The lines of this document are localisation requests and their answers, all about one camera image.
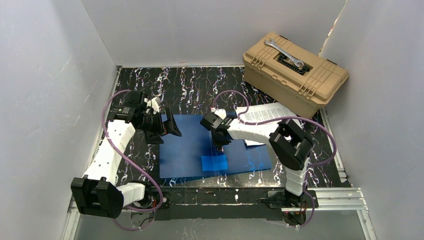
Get blue plastic folder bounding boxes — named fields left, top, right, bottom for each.
left=159, top=114, right=273, bottom=179

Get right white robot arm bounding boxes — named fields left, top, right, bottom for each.
left=199, top=109, right=312, bottom=208

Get aluminium frame rail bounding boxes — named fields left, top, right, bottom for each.
left=62, top=187, right=376, bottom=240

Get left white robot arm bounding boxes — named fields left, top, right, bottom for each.
left=70, top=90, right=182, bottom=219

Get white printed paper files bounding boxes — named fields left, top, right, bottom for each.
left=235, top=102, right=303, bottom=148

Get silver open-end wrench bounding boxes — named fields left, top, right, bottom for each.
left=264, top=38, right=305, bottom=69

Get tan plastic toolbox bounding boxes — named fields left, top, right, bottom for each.
left=242, top=32, right=349, bottom=119

